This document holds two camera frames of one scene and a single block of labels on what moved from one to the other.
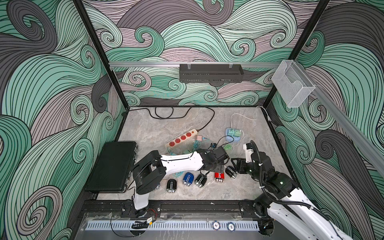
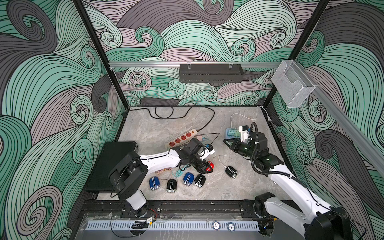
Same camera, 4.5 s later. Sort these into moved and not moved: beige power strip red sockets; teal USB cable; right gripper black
Moved: right gripper black
Not moved: teal USB cable; beige power strip red sockets
